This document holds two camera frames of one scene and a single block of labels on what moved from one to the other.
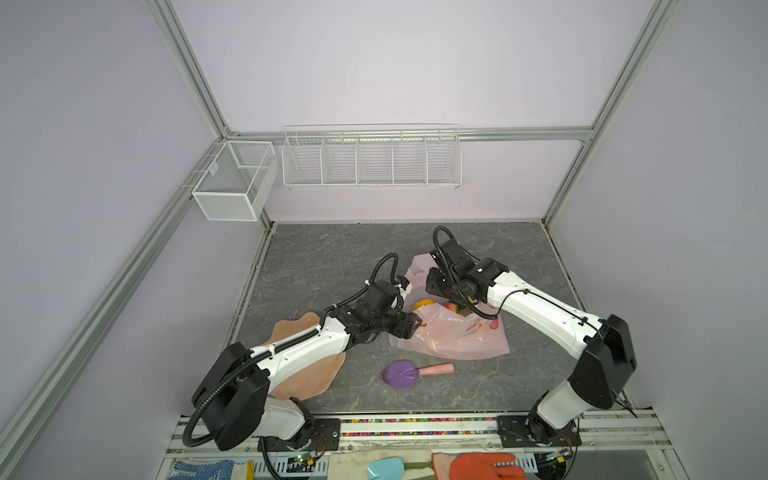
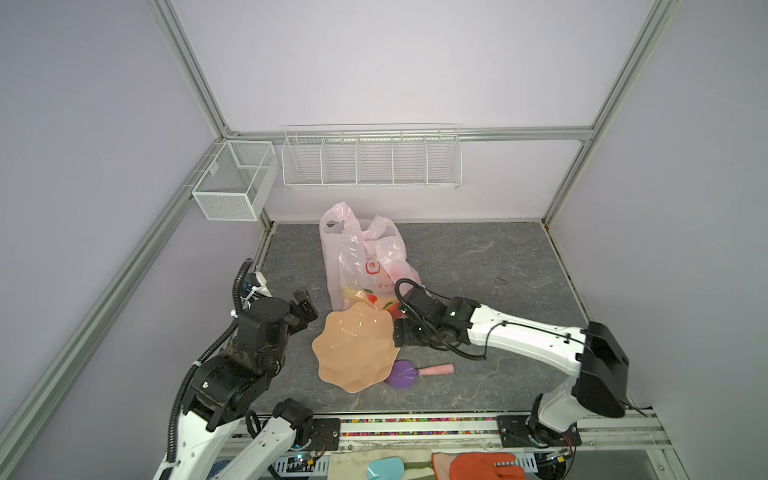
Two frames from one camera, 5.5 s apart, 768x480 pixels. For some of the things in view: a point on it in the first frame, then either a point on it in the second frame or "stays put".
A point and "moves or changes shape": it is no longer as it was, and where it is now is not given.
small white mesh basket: [237, 181] stays put
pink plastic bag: [442, 333] moves or changes shape
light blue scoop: [385, 468] stays put
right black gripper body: [437, 284] -> [413, 336]
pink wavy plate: [305, 384] -> [356, 346]
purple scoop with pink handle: [403, 374] stays put
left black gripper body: [396, 324] -> [298, 320]
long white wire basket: [372, 159] stays put
